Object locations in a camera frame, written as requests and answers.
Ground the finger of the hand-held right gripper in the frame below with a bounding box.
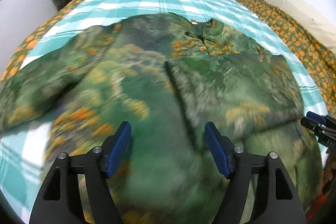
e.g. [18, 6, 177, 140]
[306, 111, 336, 127]
[300, 117, 336, 136]

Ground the orange floral bedspread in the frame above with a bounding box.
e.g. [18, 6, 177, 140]
[0, 0, 336, 119]

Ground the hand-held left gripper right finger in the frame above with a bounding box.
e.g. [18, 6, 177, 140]
[203, 122, 307, 224]

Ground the green floral garment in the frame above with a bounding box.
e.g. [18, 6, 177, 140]
[0, 13, 323, 224]

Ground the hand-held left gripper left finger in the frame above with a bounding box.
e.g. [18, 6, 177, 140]
[29, 121, 132, 224]

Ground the person's right forearm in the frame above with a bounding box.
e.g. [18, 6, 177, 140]
[307, 148, 336, 224]

